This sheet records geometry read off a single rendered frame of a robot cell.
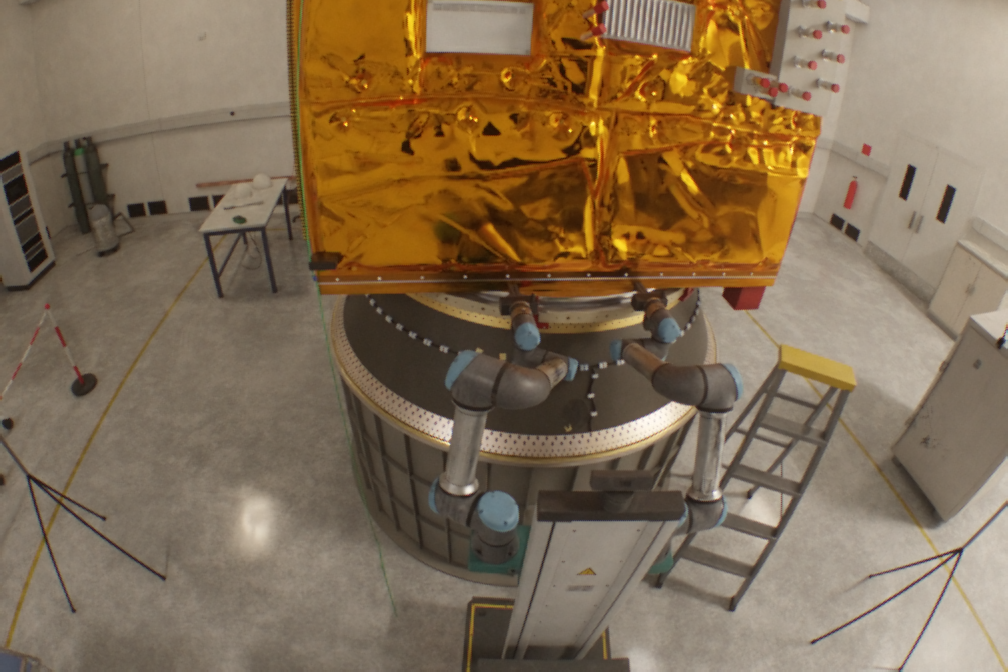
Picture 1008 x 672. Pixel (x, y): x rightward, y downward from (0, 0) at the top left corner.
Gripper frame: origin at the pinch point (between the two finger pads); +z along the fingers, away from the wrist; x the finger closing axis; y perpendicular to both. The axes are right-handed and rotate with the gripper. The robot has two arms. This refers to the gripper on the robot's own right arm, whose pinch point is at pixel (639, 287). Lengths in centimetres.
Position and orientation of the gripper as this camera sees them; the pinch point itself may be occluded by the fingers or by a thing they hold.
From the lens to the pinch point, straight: 189.3
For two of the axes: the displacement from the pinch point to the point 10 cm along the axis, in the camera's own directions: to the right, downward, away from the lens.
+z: -1.4, -5.3, 8.4
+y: 0.6, -8.5, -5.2
